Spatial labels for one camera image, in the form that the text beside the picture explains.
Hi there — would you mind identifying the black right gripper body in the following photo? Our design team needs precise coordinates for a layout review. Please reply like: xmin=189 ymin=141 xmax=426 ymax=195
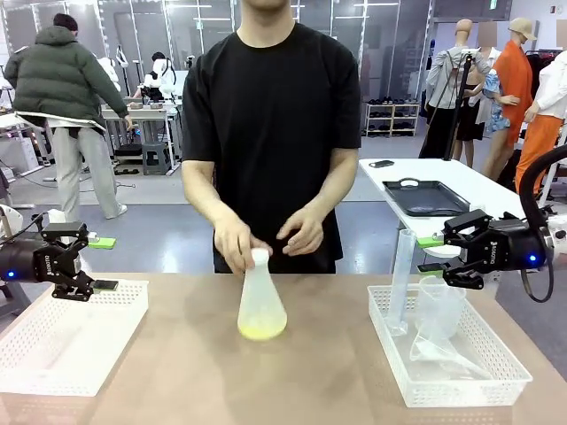
xmin=462 ymin=217 xmax=551 ymax=274

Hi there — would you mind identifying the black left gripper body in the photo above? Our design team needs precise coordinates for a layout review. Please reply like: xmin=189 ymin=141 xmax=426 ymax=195
xmin=0 ymin=237 xmax=82 ymax=285

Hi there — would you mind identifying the clear plastic measuring cup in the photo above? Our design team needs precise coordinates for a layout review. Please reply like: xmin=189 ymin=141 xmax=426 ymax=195
xmin=415 ymin=274 xmax=468 ymax=341

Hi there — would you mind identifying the clear plastic graduated cylinder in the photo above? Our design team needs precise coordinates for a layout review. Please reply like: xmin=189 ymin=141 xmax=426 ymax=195
xmin=386 ymin=229 xmax=418 ymax=338

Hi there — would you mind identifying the translucent plastic funnel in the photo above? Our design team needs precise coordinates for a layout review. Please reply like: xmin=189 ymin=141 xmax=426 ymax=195
xmin=408 ymin=318 xmax=493 ymax=382

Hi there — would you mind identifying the translucent plastic Erlenmeyer flask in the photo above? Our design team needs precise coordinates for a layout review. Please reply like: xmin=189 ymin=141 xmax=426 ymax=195
xmin=237 ymin=254 xmax=289 ymax=342

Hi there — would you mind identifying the person's right forearm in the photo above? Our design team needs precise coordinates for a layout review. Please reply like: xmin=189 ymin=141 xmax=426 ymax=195
xmin=181 ymin=158 xmax=237 ymax=228

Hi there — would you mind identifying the person's left forearm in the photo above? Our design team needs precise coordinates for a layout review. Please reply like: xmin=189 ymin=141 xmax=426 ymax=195
xmin=300 ymin=148 xmax=359 ymax=219

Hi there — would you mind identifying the person's left hand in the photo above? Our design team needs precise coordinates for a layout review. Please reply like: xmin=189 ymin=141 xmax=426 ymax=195
xmin=276 ymin=207 xmax=327 ymax=258

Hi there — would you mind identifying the person's right hand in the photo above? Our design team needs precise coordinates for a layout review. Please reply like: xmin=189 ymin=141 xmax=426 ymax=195
xmin=214 ymin=216 xmax=272 ymax=276

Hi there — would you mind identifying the black plastic tray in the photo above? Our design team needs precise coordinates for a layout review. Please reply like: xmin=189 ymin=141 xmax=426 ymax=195
xmin=382 ymin=177 xmax=471 ymax=219

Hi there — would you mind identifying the white perforated plastic basket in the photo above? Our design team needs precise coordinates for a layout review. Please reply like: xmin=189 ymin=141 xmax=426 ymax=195
xmin=0 ymin=279 xmax=151 ymax=398
xmin=367 ymin=283 xmax=533 ymax=408

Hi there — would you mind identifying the white metal rack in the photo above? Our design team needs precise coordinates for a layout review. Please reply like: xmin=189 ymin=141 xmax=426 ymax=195
xmin=537 ymin=132 xmax=567 ymax=208

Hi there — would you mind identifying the mannequin in orange trousers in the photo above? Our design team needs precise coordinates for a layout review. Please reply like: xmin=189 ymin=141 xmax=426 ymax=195
xmin=515 ymin=49 xmax=567 ymax=199

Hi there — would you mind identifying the grey plastic step stool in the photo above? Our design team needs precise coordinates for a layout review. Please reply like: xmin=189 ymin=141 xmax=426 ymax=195
xmin=141 ymin=142 xmax=172 ymax=176

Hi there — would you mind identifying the white shoe rack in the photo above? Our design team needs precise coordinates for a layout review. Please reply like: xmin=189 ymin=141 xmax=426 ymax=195
xmin=365 ymin=101 xmax=421 ymax=137

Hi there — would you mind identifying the black tripod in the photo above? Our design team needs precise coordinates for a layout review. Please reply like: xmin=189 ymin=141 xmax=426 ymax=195
xmin=418 ymin=48 xmax=482 ymax=163

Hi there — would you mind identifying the mannequin in blue floral dress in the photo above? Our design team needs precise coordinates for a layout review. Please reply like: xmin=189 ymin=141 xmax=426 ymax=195
xmin=476 ymin=21 xmax=515 ymax=135

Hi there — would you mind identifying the wood top work table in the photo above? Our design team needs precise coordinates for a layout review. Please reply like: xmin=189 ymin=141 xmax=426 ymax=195
xmin=100 ymin=99 xmax=184 ymax=174

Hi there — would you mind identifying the mannequin in grey shirt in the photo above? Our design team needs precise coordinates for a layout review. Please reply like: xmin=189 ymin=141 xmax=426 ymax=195
xmin=424 ymin=19 xmax=493 ymax=161

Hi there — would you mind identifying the mannequin in orange robe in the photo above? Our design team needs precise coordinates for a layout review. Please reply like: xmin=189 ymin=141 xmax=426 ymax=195
xmin=481 ymin=17 xmax=535 ymax=181

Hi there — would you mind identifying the person in green puffer jacket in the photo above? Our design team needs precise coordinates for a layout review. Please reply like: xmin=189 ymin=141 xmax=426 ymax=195
xmin=4 ymin=12 xmax=135 ymax=220

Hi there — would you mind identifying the rack of dark clothes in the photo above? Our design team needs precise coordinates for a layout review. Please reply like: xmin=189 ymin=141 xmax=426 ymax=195
xmin=524 ymin=49 xmax=560 ymax=81

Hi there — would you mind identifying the person in black t-shirt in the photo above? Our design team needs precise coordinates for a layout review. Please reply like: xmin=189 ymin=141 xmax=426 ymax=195
xmin=181 ymin=0 xmax=362 ymax=274

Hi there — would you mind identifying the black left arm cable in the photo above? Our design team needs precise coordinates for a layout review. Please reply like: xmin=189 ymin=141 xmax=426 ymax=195
xmin=7 ymin=212 xmax=50 ymax=243

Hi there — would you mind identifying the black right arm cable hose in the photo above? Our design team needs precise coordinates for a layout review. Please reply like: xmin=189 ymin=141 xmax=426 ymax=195
xmin=518 ymin=144 xmax=567 ymax=304

